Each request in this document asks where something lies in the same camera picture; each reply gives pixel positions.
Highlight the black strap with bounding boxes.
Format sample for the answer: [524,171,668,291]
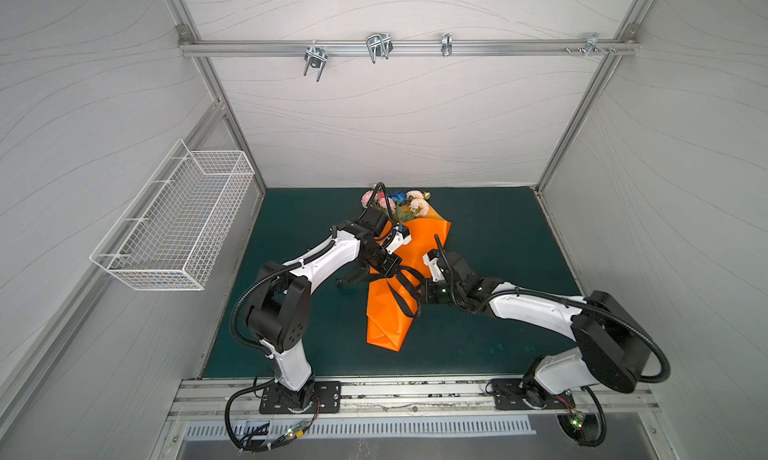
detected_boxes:
[335,264,428,320]

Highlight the orange wrapping paper sheet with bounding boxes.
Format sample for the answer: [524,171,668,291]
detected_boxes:
[366,217,452,352]

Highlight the blue fake rose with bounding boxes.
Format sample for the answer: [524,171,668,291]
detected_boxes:
[388,191,407,208]

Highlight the peach fake flower spray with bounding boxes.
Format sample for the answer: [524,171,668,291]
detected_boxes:
[403,190,431,219]

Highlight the pink fake flower spray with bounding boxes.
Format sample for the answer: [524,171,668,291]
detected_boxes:
[361,190,379,208]

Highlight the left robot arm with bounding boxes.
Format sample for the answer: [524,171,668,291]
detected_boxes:
[229,221,411,411]

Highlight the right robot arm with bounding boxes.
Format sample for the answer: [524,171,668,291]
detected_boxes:
[421,249,671,409]

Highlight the white vent grille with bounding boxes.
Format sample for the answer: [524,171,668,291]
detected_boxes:
[184,415,537,441]

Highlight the left metal u-bolt clamp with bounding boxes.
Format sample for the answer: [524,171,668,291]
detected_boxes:
[303,46,328,82]

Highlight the metal u-bolt clamp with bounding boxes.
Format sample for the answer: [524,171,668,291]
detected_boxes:
[303,46,328,82]
[365,33,393,64]

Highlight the middle metal u-bolt clamp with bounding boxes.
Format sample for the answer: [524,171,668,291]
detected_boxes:
[365,33,393,64]

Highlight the right metal bolt clamp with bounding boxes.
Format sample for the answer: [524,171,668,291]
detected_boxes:
[563,34,617,58]

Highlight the aluminium top crossbar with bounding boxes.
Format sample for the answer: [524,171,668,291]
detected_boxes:
[179,37,640,58]

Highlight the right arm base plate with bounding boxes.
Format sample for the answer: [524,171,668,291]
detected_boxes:
[485,378,575,412]

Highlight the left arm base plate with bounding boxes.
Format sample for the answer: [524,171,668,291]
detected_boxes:
[259,379,341,415]

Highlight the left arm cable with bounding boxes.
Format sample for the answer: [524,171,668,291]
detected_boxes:
[223,378,322,453]

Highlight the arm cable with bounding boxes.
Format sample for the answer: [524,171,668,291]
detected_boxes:
[556,384,608,448]
[223,378,322,453]

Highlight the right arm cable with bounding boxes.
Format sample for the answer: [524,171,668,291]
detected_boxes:
[556,384,608,448]

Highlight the white wire basket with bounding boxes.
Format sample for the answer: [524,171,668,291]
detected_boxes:
[90,139,254,292]

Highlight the small metal bracket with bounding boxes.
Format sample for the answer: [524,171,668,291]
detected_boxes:
[441,33,453,58]

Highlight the aluminium front rail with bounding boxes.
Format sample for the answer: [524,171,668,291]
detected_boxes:
[167,374,661,420]

